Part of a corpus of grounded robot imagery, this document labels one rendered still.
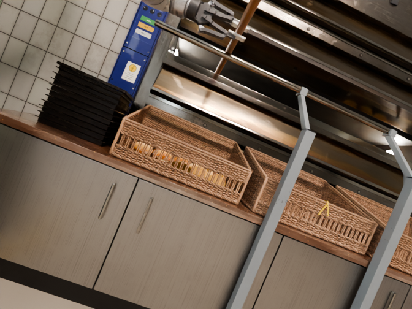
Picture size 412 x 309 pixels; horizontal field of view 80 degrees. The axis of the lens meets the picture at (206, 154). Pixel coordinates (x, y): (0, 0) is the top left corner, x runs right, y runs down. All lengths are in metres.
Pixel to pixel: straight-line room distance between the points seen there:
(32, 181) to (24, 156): 0.09
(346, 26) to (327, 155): 0.79
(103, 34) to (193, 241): 1.22
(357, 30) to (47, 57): 1.82
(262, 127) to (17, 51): 1.44
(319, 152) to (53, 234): 1.44
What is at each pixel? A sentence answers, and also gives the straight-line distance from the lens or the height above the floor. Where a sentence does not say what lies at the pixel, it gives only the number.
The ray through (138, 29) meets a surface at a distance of 1.58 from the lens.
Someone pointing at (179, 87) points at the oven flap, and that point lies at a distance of 1.49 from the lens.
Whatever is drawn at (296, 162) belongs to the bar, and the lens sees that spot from 0.95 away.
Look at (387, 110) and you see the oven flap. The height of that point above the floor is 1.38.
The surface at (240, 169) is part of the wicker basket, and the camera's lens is 1.00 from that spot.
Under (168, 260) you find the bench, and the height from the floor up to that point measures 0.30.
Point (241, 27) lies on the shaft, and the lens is 0.97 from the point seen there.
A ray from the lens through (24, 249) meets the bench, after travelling 1.14.
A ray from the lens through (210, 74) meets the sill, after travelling 1.52.
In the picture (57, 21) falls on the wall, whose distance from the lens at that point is 1.74.
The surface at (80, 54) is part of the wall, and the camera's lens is 1.64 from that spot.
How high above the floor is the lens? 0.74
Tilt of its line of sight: 1 degrees down
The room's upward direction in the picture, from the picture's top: 23 degrees clockwise
